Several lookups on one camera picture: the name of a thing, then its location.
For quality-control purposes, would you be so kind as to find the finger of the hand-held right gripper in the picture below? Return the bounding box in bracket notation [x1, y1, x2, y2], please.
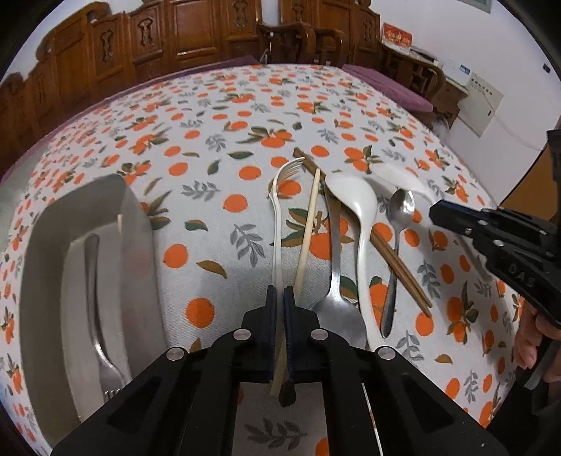
[428, 199, 498, 246]

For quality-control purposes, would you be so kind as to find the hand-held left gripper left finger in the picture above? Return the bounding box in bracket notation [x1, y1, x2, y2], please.
[52, 285, 281, 456]

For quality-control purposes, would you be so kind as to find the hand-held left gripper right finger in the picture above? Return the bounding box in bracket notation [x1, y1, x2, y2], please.
[283, 286, 510, 456]

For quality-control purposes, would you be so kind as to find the large metal spoon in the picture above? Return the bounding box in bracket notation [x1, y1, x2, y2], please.
[309, 186, 369, 351]

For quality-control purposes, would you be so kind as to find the small metal spoon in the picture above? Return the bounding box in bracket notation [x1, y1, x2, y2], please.
[379, 188, 416, 339]

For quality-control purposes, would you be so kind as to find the brown wooden chopstick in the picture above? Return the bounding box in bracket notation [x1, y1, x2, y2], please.
[293, 150, 430, 318]
[296, 147, 434, 310]

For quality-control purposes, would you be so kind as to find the white plastic fork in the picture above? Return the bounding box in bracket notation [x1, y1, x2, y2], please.
[268, 158, 305, 303]

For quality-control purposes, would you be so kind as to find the cream chopstick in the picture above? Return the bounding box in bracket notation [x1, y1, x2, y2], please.
[270, 169, 322, 397]

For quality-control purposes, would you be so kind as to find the large white plastic spoon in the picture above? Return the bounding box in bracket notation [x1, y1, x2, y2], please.
[324, 172, 384, 351]

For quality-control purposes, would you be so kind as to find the stainless steel rectangular tray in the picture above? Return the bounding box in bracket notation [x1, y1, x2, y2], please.
[18, 173, 166, 445]

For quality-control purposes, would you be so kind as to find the person's right forearm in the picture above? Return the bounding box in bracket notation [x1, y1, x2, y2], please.
[500, 364, 561, 443]

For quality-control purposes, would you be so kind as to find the person's right hand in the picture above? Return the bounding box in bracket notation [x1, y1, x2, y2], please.
[514, 297, 561, 371]

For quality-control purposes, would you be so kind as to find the white electrical cabinet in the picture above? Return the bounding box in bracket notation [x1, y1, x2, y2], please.
[457, 74, 506, 138]

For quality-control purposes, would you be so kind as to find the purple seat cushion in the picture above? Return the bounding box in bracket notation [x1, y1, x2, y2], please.
[344, 64, 435, 113]

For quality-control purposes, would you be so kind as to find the small white box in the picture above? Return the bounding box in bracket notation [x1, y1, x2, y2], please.
[444, 61, 473, 94]

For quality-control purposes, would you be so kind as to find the metal fork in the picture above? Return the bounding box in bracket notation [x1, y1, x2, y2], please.
[83, 234, 129, 399]

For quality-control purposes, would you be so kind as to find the red sign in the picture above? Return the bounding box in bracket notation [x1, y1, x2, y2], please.
[381, 23, 414, 49]

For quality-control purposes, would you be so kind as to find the orange fruit print tablecloth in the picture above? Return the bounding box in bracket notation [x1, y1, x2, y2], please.
[0, 63, 527, 456]

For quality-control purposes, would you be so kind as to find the carved wooden sofa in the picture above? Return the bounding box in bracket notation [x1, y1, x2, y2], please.
[0, 0, 317, 176]
[280, 0, 383, 67]

